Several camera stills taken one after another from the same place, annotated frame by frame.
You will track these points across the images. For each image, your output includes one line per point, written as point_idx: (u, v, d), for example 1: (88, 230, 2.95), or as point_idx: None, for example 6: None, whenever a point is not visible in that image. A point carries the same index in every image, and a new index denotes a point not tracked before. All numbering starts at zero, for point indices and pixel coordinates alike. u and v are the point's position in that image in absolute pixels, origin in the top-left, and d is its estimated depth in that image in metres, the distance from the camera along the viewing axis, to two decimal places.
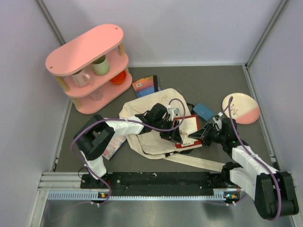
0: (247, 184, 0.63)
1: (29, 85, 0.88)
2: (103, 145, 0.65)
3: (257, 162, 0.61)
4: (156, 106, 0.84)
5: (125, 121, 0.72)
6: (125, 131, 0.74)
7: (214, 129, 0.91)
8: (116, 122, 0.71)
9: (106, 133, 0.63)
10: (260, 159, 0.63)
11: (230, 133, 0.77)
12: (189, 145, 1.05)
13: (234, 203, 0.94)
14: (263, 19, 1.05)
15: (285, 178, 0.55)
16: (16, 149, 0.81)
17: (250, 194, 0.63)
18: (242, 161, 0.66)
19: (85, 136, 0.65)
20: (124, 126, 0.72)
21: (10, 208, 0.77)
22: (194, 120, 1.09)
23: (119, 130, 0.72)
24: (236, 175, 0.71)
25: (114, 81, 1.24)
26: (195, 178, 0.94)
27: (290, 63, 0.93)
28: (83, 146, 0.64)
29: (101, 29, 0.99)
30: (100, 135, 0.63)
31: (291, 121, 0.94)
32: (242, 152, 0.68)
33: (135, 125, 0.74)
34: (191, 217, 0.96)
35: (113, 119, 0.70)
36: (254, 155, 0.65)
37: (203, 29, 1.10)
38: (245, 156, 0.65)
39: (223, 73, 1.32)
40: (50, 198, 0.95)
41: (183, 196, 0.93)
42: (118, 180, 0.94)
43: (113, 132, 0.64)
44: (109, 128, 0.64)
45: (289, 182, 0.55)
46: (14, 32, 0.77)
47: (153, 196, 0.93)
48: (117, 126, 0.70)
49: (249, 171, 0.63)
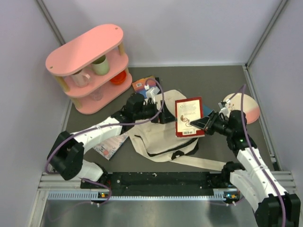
0: (249, 193, 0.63)
1: (29, 85, 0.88)
2: (77, 162, 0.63)
3: (266, 177, 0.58)
4: (129, 99, 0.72)
5: (97, 128, 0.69)
6: (102, 136, 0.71)
7: (220, 120, 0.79)
8: (87, 134, 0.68)
9: (74, 150, 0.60)
10: (269, 172, 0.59)
11: (239, 129, 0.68)
12: (191, 135, 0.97)
13: (234, 203, 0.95)
14: (263, 19, 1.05)
15: (293, 202, 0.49)
16: (16, 148, 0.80)
17: (249, 202, 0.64)
18: (248, 168, 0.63)
19: (58, 156, 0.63)
20: (96, 135, 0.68)
21: (10, 208, 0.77)
22: (198, 105, 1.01)
23: (93, 140, 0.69)
24: (236, 178, 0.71)
25: (114, 81, 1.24)
26: (195, 178, 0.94)
27: (290, 63, 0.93)
28: (57, 166, 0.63)
29: (101, 29, 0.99)
30: (69, 155, 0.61)
31: (291, 121, 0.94)
32: (249, 157, 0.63)
33: (111, 128, 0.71)
34: (192, 217, 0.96)
35: (82, 132, 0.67)
36: (263, 167, 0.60)
37: (203, 28, 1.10)
38: (254, 166, 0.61)
39: (223, 74, 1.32)
40: (50, 198, 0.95)
41: (183, 196, 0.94)
42: (118, 180, 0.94)
43: (83, 148, 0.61)
44: (77, 145, 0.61)
45: (297, 207, 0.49)
46: (14, 32, 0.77)
47: (153, 196, 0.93)
48: (88, 139, 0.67)
49: (255, 182, 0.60)
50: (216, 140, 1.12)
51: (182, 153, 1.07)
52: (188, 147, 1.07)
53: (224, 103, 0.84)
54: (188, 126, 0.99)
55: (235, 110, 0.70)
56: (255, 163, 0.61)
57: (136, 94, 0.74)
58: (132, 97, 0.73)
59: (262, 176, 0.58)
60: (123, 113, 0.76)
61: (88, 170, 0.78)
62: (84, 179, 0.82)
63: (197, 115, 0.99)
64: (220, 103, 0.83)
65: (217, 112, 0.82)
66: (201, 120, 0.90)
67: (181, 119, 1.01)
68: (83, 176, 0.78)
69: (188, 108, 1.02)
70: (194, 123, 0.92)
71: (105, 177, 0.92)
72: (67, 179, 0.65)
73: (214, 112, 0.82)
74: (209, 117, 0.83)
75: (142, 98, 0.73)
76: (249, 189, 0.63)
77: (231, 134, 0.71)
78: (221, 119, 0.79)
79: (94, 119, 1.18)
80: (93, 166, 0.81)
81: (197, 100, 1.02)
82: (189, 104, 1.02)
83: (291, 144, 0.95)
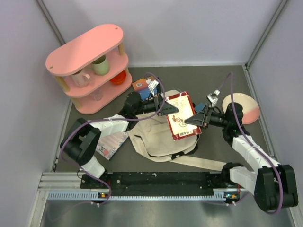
0: (247, 179, 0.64)
1: (29, 85, 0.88)
2: (92, 147, 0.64)
3: (259, 154, 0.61)
4: (126, 101, 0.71)
5: (110, 120, 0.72)
6: (111, 129, 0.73)
7: (216, 114, 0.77)
8: (101, 123, 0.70)
9: (93, 134, 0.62)
10: (262, 150, 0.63)
11: (233, 123, 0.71)
12: (189, 135, 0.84)
13: (234, 203, 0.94)
14: (263, 19, 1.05)
15: (287, 172, 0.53)
16: (16, 149, 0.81)
17: (249, 189, 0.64)
18: (243, 151, 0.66)
19: (72, 142, 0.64)
20: (109, 126, 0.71)
21: (10, 208, 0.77)
22: (187, 99, 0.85)
23: (105, 130, 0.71)
24: (236, 173, 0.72)
25: (114, 81, 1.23)
26: (195, 178, 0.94)
27: (290, 63, 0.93)
28: (71, 152, 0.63)
29: (101, 29, 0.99)
30: (86, 139, 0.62)
31: (291, 121, 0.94)
32: (243, 141, 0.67)
33: (120, 122, 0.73)
34: (191, 217, 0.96)
35: (97, 120, 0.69)
36: (255, 146, 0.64)
37: (203, 28, 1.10)
38: (247, 146, 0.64)
39: (223, 74, 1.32)
40: (50, 198, 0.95)
41: (183, 196, 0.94)
42: (118, 180, 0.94)
43: (99, 132, 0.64)
44: (94, 129, 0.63)
45: (290, 176, 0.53)
46: (14, 32, 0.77)
47: (153, 196, 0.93)
48: (102, 126, 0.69)
49: (251, 162, 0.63)
50: (216, 140, 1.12)
51: (182, 153, 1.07)
52: (189, 147, 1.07)
53: (214, 94, 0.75)
54: (182, 126, 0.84)
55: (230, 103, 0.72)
56: (248, 144, 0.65)
57: (131, 93, 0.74)
58: (128, 98, 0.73)
59: (256, 153, 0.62)
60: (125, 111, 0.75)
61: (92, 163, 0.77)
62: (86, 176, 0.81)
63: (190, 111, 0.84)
64: (209, 95, 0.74)
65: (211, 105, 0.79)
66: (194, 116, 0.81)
67: (173, 119, 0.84)
68: (87, 170, 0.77)
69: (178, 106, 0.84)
70: (190, 121, 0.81)
71: (105, 177, 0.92)
72: (81, 165, 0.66)
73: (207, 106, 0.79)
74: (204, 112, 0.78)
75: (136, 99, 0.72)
76: (247, 177, 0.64)
77: (226, 126, 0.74)
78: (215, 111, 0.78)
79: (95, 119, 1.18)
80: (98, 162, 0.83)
81: (183, 94, 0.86)
82: (176, 100, 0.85)
83: (291, 144, 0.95)
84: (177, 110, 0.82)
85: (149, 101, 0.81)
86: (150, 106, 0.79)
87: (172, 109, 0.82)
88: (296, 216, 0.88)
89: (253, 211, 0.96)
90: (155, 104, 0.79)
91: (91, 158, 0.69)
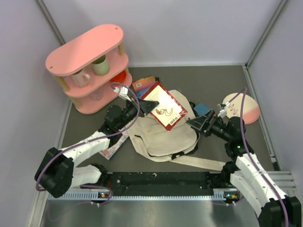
0: (251, 195, 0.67)
1: (29, 85, 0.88)
2: (66, 178, 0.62)
3: (265, 181, 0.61)
4: (106, 117, 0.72)
5: (86, 143, 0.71)
6: (90, 152, 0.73)
7: (218, 124, 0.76)
8: (76, 149, 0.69)
9: (65, 166, 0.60)
10: (268, 176, 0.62)
11: (237, 138, 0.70)
12: (178, 120, 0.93)
13: (234, 203, 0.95)
14: (263, 19, 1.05)
15: (294, 205, 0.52)
16: (16, 148, 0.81)
17: (252, 205, 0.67)
18: (248, 174, 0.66)
19: (48, 174, 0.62)
20: (85, 149, 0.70)
21: (9, 208, 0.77)
22: (160, 90, 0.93)
23: (82, 154, 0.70)
24: (237, 181, 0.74)
25: (114, 81, 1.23)
26: (196, 178, 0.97)
27: (290, 63, 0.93)
28: (46, 185, 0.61)
29: (101, 29, 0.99)
30: (58, 172, 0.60)
31: (292, 121, 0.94)
32: (248, 163, 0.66)
33: (99, 142, 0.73)
34: (192, 217, 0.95)
35: (70, 148, 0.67)
36: (262, 171, 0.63)
37: (203, 28, 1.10)
38: (253, 171, 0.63)
39: (223, 74, 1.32)
40: (50, 198, 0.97)
41: (182, 196, 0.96)
42: (118, 180, 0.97)
43: (72, 163, 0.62)
44: (66, 161, 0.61)
45: (298, 209, 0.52)
46: (14, 31, 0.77)
47: (153, 196, 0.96)
48: (77, 154, 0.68)
49: (256, 187, 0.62)
50: (216, 140, 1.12)
51: (182, 153, 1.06)
52: (189, 147, 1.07)
53: (223, 104, 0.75)
54: (169, 115, 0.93)
55: (236, 118, 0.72)
56: (253, 169, 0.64)
57: (111, 107, 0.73)
58: (108, 112, 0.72)
59: (262, 180, 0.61)
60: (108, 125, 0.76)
61: (81, 178, 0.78)
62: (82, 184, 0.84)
63: (170, 101, 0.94)
64: (219, 104, 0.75)
65: (215, 115, 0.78)
66: (197, 119, 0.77)
67: (159, 113, 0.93)
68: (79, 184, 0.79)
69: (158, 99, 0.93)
70: (191, 122, 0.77)
71: (105, 176, 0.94)
72: (57, 196, 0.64)
73: (212, 113, 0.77)
74: (207, 117, 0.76)
75: (115, 110, 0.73)
76: (251, 192, 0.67)
77: (229, 141, 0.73)
78: (220, 121, 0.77)
79: (95, 120, 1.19)
80: (88, 172, 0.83)
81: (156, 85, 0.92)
82: (152, 95, 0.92)
83: (291, 144, 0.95)
84: (157, 103, 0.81)
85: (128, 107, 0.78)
86: (131, 111, 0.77)
87: (152, 104, 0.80)
88: None
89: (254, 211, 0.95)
90: (135, 108, 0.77)
91: (69, 187, 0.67)
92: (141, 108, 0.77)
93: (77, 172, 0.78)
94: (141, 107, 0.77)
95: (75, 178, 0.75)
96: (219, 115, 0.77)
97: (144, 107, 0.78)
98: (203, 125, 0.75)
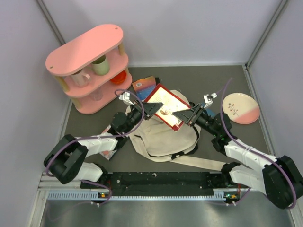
0: (253, 178, 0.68)
1: (29, 85, 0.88)
2: (77, 165, 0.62)
3: (255, 154, 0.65)
4: (112, 123, 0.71)
5: (98, 138, 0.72)
6: (99, 147, 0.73)
7: (204, 117, 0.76)
8: (89, 140, 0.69)
9: (78, 152, 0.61)
10: (256, 149, 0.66)
11: (224, 133, 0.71)
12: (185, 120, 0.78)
13: (234, 203, 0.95)
14: (263, 20, 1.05)
15: (287, 163, 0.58)
16: (16, 148, 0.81)
17: (258, 188, 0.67)
18: (239, 156, 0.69)
19: (58, 160, 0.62)
20: (97, 144, 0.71)
21: (9, 208, 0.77)
22: (163, 91, 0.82)
23: (93, 147, 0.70)
24: (237, 174, 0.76)
25: (114, 81, 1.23)
26: (195, 178, 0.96)
27: (290, 63, 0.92)
28: (56, 169, 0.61)
29: (101, 29, 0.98)
30: (71, 157, 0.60)
31: (292, 121, 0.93)
32: (235, 146, 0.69)
33: (109, 140, 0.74)
34: (192, 217, 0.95)
35: (85, 138, 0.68)
36: (249, 147, 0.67)
37: (203, 28, 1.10)
38: (242, 150, 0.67)
39: (223, 74, 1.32)
40: (50, 198, 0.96)
41: (182, 196, 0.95)
42: (118, 180, 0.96)
43: (86, 151, 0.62)
44: (80, 147, 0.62)
45: (291, 165, 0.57)
46: (14, 32, 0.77)
47: (153, 196, 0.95)
48: (91, 144, 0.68)
49: (250, 164, 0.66)
50: None
51: (182, 153, 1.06)
52: (189, 147, 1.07)
53: (210, 96, 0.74)
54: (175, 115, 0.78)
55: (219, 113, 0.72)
56: (241, 148, 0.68)
57: (117, 113, 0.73)
58: (114, 118, 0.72)
59: (253, 155, 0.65)
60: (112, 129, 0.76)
61: (85, 172, 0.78)
62: (83, 179, 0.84)
63: (173, 101, 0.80)
64: (205, 96, 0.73)
65: (202, 107, 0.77)
66: (184, 111, 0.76)
67: (163, 113, 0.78)
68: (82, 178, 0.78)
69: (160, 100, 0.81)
70: (177, 115, 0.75)
71: (105, 177, 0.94)
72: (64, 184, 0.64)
73: (198, 106, 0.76)
74: (194, 110, 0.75)
75: (123, 118, 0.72)
76: (252, 176, 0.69)
77: (216, 135, 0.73)
78: (205, 113, 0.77)
79: (95, 119, 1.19)
80: (92, 168, 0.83)
81: (156, 88, 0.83)
82: (153, 98, 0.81)
83: (291, 144, 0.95)
84: (162, 104, 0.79)
85: (132, 111, 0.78)
86: (136, 115, 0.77)
87: (156, 107, 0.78)
88: (295, 216, 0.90)
89: (254, 211, 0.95)
90: (138, 111, 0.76)
91: (76, 176, 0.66)
92: (145, 110, 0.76)
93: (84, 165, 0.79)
94: (144, 110, 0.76)
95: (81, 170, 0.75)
96: (206, 106, 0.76)
97: (147, 109, 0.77)
98: (191, 119, 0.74)
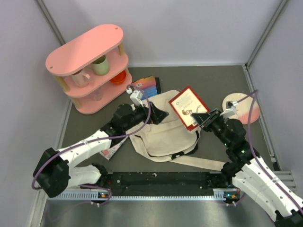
0: (261, 198, 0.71)
1: (29, 85, 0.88)
2: (62, 179, 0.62)
3: (280, 190, 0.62)
4: (117, 112, 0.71)
5: (84, 145, 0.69)
6: (90, 152, 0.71)
7: (220, 122, 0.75)
8: (73, 150, 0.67)
9: (59, 169, 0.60)
10: (282, 184, 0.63)
11: (238, 141, 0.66)
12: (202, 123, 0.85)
13: (234, 203, 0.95)
14: (263, 20, 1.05)
15: None
16: (16, 148, 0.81)
17: (263, 207, 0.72)
18: (259, 180, 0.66)
19: (44, 174, 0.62)
20: (83, 152, 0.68)
21: (9, 208, 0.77)
22: (191, 93, 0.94)
23: (80, 156, 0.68)
24: (241, 184, 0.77)
25: (114, 81, 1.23)
26: (195, 178, 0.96)
27: (290, 63, 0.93)
28: (42, 184, 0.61)
29: (101, 29, 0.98)
30: (53, 174, 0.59)
31: (291, 121, 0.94)
32: (258, 171, 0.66)
33: (99, 143, 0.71)
34: (192, 217, 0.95)
35: (68, 149, 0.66)
36: (275, 179, 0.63)
37: (203, 28, 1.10)
38: (267, 180, 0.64)
39: (223, 74, 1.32)
40: (50, 198, 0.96)
41: (183, 196, 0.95)
42: (117, 180, 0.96)
43: (66, 166, 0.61)
44: (61, 163, 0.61)
45: None
46: (14, 32, 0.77)
47: (153, 196, 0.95)
48: (74, 156, 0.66)
49: (270, 194, 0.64)
50: (216, 140, 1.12)
51: (182, 153, 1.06)
52: (189, 147, 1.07)
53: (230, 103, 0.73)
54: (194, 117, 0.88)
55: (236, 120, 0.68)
56: (266, 177, 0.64)
57: (123, 105, 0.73)
58: (119, 109, 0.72)
59: (277, 189, 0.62)
60: (113, 125, 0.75)
61: (80, 179, 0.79)
62: (81, 184, 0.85)
63: (196, 102, 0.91)
64: None
65: (219, 112, 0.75)
66: (201, 114, 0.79)
67: (183, 113, 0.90)
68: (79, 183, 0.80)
69: (184, 100, 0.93)
70: (194, 116, 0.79)
71: (105, 177, 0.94)
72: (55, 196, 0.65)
73: (217, 111, 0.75)
74: (210, 115, 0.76)
75: (128, 112, 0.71)
76: (260, 195, 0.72)
77: (230, 145, 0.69)
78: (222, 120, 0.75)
79: (95, 119, 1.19)
80: (87, 172, 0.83)
81: (186, 90, 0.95)
82: (180, 98, 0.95)
83: (291, 144, 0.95)
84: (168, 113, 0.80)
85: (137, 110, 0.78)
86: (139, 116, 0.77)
87: (164, 114, 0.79)
88: None
89: (254, 211, 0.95)
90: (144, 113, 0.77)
91: (67, 187, 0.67)
92: (154, 115, 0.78)
93: (75, 173, 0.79)
94: (154, 115, 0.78)
95: (74, 178, 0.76)
96: (223, 113, 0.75)
97: (156, 115, 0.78)
98: (205, 121, 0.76)
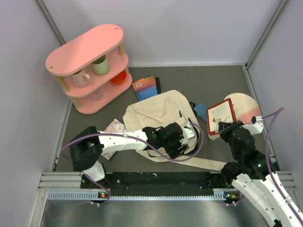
0: (261, 205, 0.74)
1: (30, 85, 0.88)
2: (91, 160, 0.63)
3: (291, 210, 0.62)
4: (170, 126, 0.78)
5: (124, 137, 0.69)
6: (124, 146, 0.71)
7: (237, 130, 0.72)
8: (111, 138, 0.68)
9: (93, 150, 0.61)
10: (293, 204, 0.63)
11: (249, 151, 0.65)
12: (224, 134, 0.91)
13: (234, 203, 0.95)
14: (263, 20, 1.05)
15: None
16: (16, 148, 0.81)
17: (261, 213, 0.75)
18: (270, 196, 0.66)
19: (77, 145, 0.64)
20: (120, 143, 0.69)
21: (9, 207, 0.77)
22: (227, 105, 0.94)
23: (115, 146, 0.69)
24: (242, 187, 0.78)
25: (114, 81, 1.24)
26: (195, 178, 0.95)
27: (290, 62, 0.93)
28: (73, 154, 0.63)
29: (101, 29, 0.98)
30: (86, 152, 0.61)
31: (291, 121, 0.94)
32: (271, 188, 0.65)
33: (136, 142, 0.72)
34: (192, 217, 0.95)
35: (108, 135, 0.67)
36: (289, 200, 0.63)
37: (203, 28, 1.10)
38: (279, 199, 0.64)
39: (223, 74, 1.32)
40: (50, 198, 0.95)
41: (183, 196, 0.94)
42: (117, 180, 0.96)
43: (101, 150, 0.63)
44: (97, 146, 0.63)
45: None
46: (14, 32, 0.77)
47: (154, 196, 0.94)
48: (111, 143, 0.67)
49: (277, 211, 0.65)
50: (215, 140, 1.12)
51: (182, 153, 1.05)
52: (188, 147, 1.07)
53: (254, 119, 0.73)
54: None
55: (243, 131, 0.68)
56: (280, 196, 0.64)
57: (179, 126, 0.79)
58: (175, 127, 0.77)
59: (288, 210, 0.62)
60: (155, 132, 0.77)
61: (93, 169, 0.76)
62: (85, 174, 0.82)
63: (227, 112, 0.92)
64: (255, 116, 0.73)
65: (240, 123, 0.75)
66: (226, 123, 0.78)
67: (213, 120, 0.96)
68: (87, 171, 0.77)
69: (220, 109, 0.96)
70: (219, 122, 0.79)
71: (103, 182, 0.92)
72: (75, 170, 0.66)
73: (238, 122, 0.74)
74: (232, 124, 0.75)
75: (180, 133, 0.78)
76: (260, 202, 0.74)
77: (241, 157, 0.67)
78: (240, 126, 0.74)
79: (95, 119, 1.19)
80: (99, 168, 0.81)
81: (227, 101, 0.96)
82: (220, 106, 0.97)
83: (291, 144, 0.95)
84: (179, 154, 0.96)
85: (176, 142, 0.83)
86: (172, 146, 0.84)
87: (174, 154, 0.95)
88: None
89: (254, 211, 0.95)
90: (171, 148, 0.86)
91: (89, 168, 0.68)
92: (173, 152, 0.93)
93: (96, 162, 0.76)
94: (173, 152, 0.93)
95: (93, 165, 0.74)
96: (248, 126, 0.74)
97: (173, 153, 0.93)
98: (226, 128, 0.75)
